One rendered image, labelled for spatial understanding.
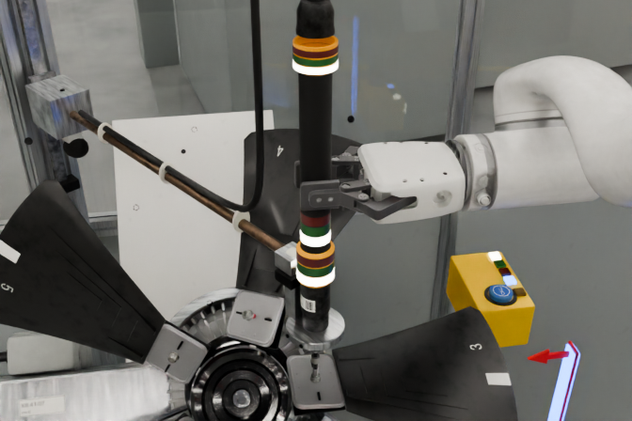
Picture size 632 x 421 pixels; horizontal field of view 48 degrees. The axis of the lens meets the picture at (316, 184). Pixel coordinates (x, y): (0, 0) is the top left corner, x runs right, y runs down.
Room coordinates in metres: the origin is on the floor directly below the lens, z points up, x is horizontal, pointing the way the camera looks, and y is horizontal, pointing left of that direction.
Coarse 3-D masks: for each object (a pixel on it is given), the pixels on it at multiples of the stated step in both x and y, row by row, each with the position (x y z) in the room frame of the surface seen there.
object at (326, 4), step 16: (304, 0) 0.64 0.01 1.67; (320, 0) 0.64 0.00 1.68; (304, 16) 0.63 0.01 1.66; (320, 16) 0.63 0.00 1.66; (304, 32) 0.63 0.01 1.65; (320, 32) 0.63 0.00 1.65; (304, 288) 0.63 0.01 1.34; (320, 288) 0.63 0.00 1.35; (304, 304) 0.63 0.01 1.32; (320, 304) 0.63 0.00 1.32; (304, 320) 0.64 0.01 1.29; (320, 320) 0.63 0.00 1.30
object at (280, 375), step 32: (224, 352) 0.61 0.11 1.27; (256, 352) 0.62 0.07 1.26; (192, 384) 0.59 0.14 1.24; (224, 384) 0.59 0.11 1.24; (256, 384) 0.59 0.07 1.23; (288, 384) 0.60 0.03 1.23; (192, 416) 0.57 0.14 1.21; (224, 416) 0.57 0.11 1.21; (256, 416) 0.57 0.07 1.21; (288, 416) 0.57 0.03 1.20
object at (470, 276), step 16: (464, 256) 1.06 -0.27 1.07; (480, 256) 1.06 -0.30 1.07; (464, 272) 1.01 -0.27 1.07; (480, 272) 1.01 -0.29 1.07; (496, 272) 1.01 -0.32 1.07; (512, 272) 1.01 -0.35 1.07; (448, 288) 1.05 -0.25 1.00; (464, 288) 0.98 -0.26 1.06; (480, 288) 0.97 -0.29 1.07; (512, 288) 0.97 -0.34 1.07; (464, 304) 0.97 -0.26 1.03; (480, 304) 0.92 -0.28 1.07; (496, 304) 0.92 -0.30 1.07; (512, 304) 0.92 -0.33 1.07; (528, 304) 0.92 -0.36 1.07; (496, 320) 0.91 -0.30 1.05; (512, 320) 0.92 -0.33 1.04; (528, 320) 0.92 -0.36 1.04; (496, 336) 0.91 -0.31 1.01; (512, 336) 0.92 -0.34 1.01; (528, 336) 0.92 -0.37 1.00
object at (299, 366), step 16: (288, 368) 0.66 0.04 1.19; (304, 368) 0.66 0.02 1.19; (320, 368) 0.67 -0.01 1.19; (336, 368) 0.67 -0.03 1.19; (304, 384) 0.64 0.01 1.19; (320, 384) 0.64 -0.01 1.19; (336, 384) 0.64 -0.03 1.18; (304, 400) 0.61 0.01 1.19; (320, 400) 0.61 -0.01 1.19; (336, 400) 0.61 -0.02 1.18
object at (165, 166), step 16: (256, 0) 0.71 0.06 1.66; (256, 16) 0.71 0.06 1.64; (256, 32) 0.71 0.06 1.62; (256, 48) 0.71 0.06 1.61; (256, 64) 0.71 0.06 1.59; (256, 80) 0.71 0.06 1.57; (256, 96) 0.71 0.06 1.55; (80, 112) 1.03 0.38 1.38; (256, 112) 0.71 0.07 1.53; (112, 128) 0.99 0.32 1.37; (256, 128) 0.71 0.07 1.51; (128, 144) 0.93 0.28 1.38; (256, 144) 0.71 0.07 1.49; (160, 160) 0.88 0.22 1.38; (256, 160) 0.71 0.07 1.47; (160, 176) 0.85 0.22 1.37; (176, 176) 0.84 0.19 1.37; (256, 176) 0.71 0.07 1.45; (208, 192) 0.79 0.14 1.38; (256, 192) 0.71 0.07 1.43; (240, 208) 0.74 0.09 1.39
